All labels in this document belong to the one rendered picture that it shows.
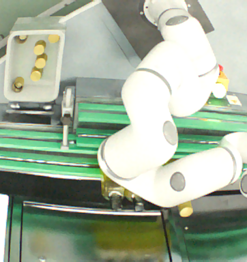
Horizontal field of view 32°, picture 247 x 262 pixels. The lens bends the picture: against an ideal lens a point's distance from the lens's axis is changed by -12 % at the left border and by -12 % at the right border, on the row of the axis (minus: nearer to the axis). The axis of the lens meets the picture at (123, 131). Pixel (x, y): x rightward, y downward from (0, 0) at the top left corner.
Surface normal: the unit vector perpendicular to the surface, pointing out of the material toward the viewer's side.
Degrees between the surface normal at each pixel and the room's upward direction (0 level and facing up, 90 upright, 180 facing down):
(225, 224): 89
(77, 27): 0
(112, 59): 0
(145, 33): 1
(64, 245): 90
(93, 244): 90
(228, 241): 91
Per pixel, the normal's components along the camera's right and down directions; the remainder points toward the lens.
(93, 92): 0.11, -0.86
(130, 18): 0.07, 0.52
